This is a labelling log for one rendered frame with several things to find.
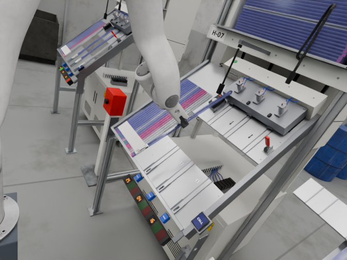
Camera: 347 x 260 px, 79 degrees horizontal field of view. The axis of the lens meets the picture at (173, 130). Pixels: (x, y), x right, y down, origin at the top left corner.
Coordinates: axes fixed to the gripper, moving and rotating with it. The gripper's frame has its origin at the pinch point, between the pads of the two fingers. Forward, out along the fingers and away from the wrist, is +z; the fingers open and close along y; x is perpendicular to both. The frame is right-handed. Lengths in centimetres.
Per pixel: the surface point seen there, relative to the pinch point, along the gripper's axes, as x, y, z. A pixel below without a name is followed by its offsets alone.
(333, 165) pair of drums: -145, -8, 294
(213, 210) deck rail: 12.2, -33.0, 8.5
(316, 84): -59, -15, 22
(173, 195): 21.6, -19.2, 8.4
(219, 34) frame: -48, 37, 6
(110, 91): 22, 73, 13
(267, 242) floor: 4, -40, 149
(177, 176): 16.0, -13.3, 9.4
